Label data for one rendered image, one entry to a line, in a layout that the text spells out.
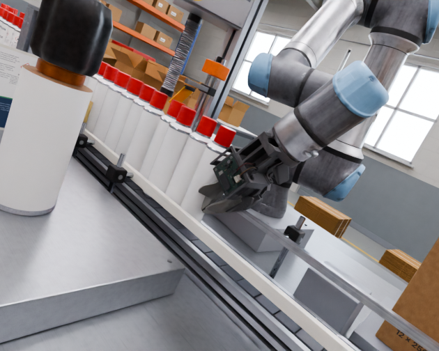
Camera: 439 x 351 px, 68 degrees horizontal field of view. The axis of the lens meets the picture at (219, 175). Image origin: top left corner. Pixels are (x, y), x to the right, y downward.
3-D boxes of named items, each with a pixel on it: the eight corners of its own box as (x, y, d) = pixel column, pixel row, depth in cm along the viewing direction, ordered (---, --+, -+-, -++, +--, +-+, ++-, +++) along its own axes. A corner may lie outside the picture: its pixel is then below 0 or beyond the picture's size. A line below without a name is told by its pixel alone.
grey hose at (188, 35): (156, 90, 87) (186, 11, 82) (166, 94, 90) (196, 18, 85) (164, 95, 85) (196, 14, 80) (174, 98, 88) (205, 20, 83)
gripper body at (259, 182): (205, 164, 55) (259, 119, 49) (235, 168, 62) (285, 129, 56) (224, 203, 52) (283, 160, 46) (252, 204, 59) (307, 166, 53)
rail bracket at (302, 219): (242, 290, 61) (282, 213, 57) (262, 283, 67) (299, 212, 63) (256, 301, 59) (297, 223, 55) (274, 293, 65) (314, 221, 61)
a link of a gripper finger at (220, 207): (186, 210, 59) (221, 183, 55) (207, 210, 64) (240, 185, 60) (191, 225, 58) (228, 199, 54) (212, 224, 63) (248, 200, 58)
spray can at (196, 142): (155, 201, 69) (193, 111, 64) (173, 201, 73) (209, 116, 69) (170, 214, 66) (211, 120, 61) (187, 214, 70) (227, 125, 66)
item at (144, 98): (106, 159, 81) (135, 79, 76) (124, 161, 85) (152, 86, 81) (117, 168, 78) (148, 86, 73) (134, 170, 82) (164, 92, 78)
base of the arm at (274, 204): (225, 193, 94) (238, 161, 92) (253, 194, 106) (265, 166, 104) (267, 219, 85) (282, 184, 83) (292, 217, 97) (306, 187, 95)
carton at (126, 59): (97, 80, 311) (110, 41, 303) (137, 94, 345) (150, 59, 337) (118, 93, 284) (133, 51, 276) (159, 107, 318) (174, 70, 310)
